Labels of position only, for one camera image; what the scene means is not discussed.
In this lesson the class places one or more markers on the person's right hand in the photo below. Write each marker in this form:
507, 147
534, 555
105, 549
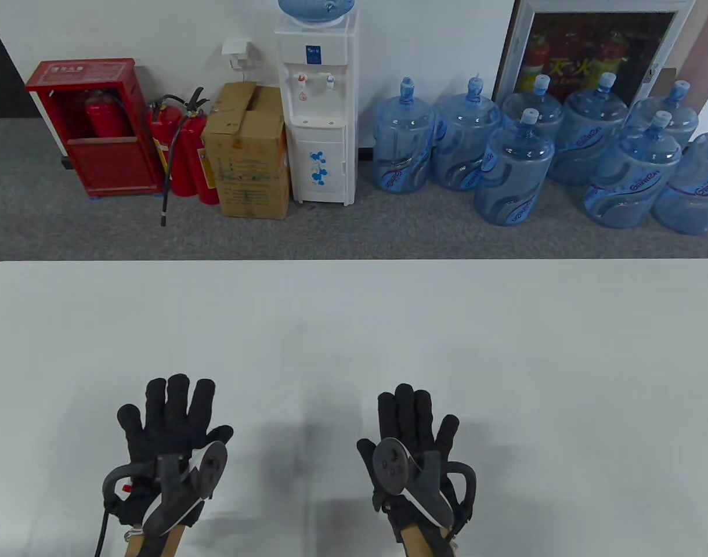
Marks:
409, 418

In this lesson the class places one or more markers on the person's left hand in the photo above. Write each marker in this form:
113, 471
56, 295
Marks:
168, 423

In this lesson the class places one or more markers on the person's right forearm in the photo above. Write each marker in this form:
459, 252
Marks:
423, 545

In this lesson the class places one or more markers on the person's left forearm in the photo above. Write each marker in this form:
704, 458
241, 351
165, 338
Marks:
156, 545

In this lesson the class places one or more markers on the black white right hand controller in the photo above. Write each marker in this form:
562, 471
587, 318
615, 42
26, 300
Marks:
392, 464

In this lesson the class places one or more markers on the red fire extinguisher cabinet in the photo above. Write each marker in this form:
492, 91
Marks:
110, 168

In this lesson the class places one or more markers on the brown cardboard box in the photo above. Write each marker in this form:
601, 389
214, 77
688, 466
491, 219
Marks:
246, 168

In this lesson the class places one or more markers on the red fire extinguisher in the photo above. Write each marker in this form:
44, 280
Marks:
192, 154
104, 119
162, 139

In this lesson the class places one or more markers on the group of blue water jugs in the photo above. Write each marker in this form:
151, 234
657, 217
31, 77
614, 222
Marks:
403, 145

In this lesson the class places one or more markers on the white water dispenser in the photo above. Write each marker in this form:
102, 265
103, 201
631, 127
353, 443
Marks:
322, 151

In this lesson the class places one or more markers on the framed poster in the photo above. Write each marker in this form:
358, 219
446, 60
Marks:
592, 40

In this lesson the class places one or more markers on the blue dispenser bottle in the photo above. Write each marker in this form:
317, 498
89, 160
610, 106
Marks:
316, 8

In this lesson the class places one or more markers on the white wall socket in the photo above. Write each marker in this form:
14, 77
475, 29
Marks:
236, 49

